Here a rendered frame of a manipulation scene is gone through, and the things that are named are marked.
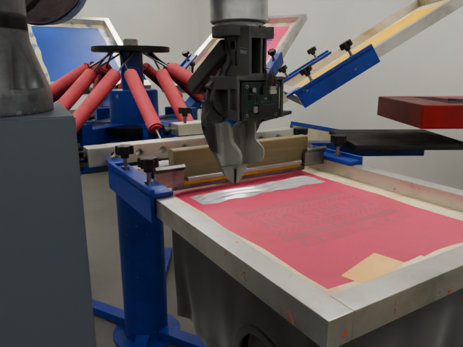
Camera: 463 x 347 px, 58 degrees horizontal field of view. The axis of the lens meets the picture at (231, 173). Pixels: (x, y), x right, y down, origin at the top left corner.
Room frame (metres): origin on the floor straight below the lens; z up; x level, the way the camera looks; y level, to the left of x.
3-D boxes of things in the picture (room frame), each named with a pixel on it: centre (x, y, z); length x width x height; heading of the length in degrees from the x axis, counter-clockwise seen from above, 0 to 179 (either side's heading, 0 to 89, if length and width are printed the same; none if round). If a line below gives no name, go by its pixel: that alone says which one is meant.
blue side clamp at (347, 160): (1.22, -0.26, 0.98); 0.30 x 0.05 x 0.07; 32
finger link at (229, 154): (0.56, 0.00, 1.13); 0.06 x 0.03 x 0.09; 32
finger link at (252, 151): (0.58, -0.03, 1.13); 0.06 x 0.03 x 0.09; 32
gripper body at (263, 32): (0.57, -0.01, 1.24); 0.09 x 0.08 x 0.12; 32
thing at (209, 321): (0.73, -0.02, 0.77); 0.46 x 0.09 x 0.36; 32
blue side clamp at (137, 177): (0.93, 0.22, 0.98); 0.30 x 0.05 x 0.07; 32
